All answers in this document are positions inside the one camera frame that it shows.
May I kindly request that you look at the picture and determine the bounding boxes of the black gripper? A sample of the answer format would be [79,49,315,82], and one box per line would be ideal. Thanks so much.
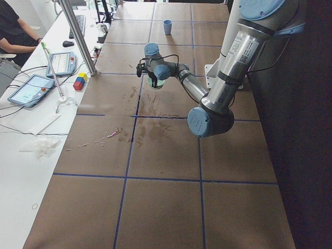
[136,58,158,88]

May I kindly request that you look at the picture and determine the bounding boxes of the light green plastic bowl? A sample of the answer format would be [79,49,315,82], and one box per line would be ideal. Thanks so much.
[147,77,165,89]

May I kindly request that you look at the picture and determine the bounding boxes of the light blue plastic cup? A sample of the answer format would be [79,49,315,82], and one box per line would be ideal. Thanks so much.
[163,20,172,35]

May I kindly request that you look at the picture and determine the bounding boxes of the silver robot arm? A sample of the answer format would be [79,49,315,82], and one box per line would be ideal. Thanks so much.
[136,1,308,137]

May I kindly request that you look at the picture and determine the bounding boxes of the black orange connector block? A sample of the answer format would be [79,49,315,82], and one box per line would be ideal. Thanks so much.
[93,47,101,58]

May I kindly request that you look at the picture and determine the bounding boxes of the steel metal cup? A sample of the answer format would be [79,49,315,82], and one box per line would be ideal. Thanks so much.
[100,24,108,33]

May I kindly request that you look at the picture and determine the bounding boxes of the red blue yellow blocks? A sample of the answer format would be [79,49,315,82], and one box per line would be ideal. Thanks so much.
[73,73,88,91]

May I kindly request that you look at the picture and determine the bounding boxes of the far blue teach pendant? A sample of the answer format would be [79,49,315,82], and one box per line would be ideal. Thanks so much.
[49,52,76,77]

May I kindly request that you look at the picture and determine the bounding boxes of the blue teach pendant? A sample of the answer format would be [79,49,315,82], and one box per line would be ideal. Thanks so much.
[49,52,76,77]
[7,74,54,108]

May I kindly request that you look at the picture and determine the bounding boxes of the black keyboard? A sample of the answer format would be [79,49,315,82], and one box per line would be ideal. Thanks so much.
[68,15,87,40]

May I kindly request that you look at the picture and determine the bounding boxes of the black computer mouse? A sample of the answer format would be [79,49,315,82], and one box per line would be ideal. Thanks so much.
[62,40,74,48]

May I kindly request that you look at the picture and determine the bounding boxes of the near blue teach pendant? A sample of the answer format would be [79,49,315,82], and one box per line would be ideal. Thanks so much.
[7,74,54,108]

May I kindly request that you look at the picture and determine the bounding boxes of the crumpled white tissue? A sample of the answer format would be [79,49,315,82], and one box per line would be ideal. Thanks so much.
[19,135,62,160]

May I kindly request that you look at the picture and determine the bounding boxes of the person in black shirt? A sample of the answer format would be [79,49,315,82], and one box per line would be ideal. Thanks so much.
[1,1,42,67]

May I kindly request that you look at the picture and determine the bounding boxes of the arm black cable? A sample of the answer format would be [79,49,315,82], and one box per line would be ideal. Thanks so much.
[139,53,180,71]

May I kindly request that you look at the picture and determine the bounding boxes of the aluminium frame post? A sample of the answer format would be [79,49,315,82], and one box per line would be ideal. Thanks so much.
[59,0,97,76]

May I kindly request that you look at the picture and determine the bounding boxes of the green handled reacher stick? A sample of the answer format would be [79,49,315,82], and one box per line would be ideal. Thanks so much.
[41,42,67,102]

